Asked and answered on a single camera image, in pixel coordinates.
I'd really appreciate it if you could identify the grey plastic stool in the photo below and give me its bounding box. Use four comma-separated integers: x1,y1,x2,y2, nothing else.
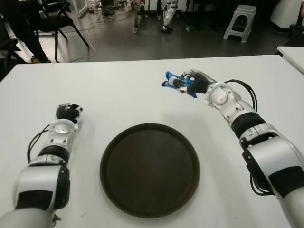
222,4,257,43

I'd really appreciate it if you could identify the black left forearm cable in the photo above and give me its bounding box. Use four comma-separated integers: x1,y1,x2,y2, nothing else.
26,124,52,163

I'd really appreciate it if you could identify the round dark brown tray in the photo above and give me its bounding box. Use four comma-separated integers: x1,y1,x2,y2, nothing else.
99,123,200,219

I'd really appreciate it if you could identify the white floor cable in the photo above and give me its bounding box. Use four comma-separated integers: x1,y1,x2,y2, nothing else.
68,14,95,62

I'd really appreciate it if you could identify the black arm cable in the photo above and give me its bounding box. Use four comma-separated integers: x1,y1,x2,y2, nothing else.
249,174,274,197
51,212,62,228

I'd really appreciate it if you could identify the black right upper arm cable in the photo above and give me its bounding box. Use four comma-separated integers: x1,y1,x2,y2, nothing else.
249,174,274,197

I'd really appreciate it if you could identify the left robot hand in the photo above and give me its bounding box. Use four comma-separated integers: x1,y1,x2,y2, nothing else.
56,103,84,124

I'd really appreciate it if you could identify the black metal-frame chair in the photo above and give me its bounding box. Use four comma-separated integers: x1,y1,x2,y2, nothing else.
35,0,90,64

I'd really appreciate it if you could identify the blue Oreo cookie packet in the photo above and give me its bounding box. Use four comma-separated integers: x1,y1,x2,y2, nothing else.
161,70,198,98

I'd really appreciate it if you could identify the person in black trousers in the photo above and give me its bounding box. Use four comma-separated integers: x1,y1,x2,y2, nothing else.
0,0,52,64

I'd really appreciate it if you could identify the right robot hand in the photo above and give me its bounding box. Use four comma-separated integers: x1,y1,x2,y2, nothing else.
178,69,218,95

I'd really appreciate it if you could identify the white framed panel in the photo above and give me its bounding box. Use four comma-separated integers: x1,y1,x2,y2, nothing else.
71,0,88,17

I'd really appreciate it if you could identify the black right forearm cable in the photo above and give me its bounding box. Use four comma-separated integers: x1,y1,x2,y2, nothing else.
224,79,258,112

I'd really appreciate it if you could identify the white humanoid robot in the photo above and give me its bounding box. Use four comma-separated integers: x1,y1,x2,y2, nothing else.
160,0,179,35

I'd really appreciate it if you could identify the black armrest seat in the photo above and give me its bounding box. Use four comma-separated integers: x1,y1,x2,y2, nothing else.
287,23,304,47

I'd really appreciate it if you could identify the black forearm cable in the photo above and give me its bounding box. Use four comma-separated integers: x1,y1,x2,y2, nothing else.
224,79,258,112
26,124,52,163

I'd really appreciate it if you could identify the black office chair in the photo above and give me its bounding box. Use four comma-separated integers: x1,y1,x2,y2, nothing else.
0,39,21,79

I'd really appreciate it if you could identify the black left upper arm cable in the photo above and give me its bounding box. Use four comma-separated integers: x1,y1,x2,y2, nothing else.
51,212,62,228

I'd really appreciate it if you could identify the black wheeled gantry frame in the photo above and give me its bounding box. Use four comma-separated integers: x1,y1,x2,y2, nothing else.
130,0,190,35

